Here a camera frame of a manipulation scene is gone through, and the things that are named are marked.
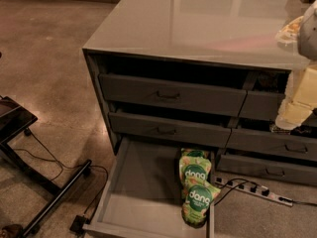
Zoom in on green rice chip bag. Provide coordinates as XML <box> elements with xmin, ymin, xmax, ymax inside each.
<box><xmin>180</xmin><ymin>148</ymin><xmax>209</xmax><ymax>159</ymax></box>
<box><xmin>181</xmin><ymin>177</ymin><xmax>221</xmax><ymax>228</ymax></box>
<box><xmin>179</xmin><ymin>156</ymin><xmax>212</xmax><ymax>199</ymax></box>

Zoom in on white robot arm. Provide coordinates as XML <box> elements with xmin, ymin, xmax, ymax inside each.
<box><xmin>275</xmin><ymin>1</ymin><xmax>317</xmax><ymax>130</ymax></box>

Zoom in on snacks in middle right drawer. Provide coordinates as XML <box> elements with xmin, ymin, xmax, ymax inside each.
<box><xmin>269</xmin><ymin>123</ymin><xmax>317</xmax><ymax>138</ymax></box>

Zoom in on top right grey drawer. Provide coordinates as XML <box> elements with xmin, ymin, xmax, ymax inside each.
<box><xmin>240</xmin><ymin>91</ymin><xmax>284</xmax><ymax>121</ymax></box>

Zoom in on grey drawer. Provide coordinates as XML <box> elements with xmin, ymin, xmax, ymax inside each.
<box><xmin>227</xmin><ymin>129</ymin><xmax>317</xmax><ymax>161</ymax></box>
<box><xmin>240</xmin><ymin>91</ymin><xmax>284</xmax><ymax>121</ymax></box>
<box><xmin>217</xmin><ymin>155</ymin><xmax>317</xmax><ymax>186</ymax></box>
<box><xmin>99</xmin><ymin>74</ymin><xmax>246</xmax><ymax>116</ymax></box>
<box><xmin>109</xmin><ymin>112</ymin><xmax>231</xmax><ymax>148</ymax></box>

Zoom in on middle right grey drawer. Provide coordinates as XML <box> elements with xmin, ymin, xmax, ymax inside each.
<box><xmin>227</xmin><ymin>129</ymin><xmax>317</xmax><ymax>161</ymax></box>

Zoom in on bottom right grey drawer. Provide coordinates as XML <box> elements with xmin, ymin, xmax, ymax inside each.
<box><xmin>217</xmin><ymin>155</ymin><xmax>317</xmax><ymax>186</ymax></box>

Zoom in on grey drawer cabinet counter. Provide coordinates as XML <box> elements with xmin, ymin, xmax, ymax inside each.
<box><xmin>81</xmin><ymin>0</ymin><xmax>317</xmax><ymax>187</ymax></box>

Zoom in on middle left grey drawer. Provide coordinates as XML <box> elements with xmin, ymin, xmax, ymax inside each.
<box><xmin>109</xmin><ymin>112</ymin><xmax>231</xmax><ymax>148</ymax></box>

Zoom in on open bottom left drawer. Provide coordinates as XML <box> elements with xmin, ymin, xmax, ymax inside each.
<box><xmin>83</xmin><ymin>137</ymin><xmax>214</xmax><ymax>238</ymax></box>

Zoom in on top left grey drawer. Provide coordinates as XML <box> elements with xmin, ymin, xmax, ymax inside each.
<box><xmin>99</xmin><ymin>74</ymin><xmax>246</xmax><ymax>116</ymax></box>

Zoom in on white power strip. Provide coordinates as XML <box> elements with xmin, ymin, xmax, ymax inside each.
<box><xmin>215</xmin><ymin>177</ymin><xmax>293</xmax><ymax>207</ymax></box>

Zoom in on black power adapter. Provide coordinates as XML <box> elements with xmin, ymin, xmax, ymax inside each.
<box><xmin>69</xmin><ymin>215</ymin><xmax>87</xmax><ymax>234</ymax></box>

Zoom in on black rolling stand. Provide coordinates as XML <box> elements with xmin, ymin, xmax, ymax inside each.
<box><xmin>0</xmin><ymin>95</ymin><xmax>93</xmax><ymax>238</ymax></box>

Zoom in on black power strip cable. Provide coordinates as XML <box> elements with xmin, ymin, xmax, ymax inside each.
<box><xmin>213</xmin><ymin>178</ymin><xmax>317</xmax><ymax>207</ymax></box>

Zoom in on thin black floor cable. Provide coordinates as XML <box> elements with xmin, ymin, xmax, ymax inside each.
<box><xmin>13</xmin><ymin>129</ymin><xmax>110</xmax><ymax>216</ymax></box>

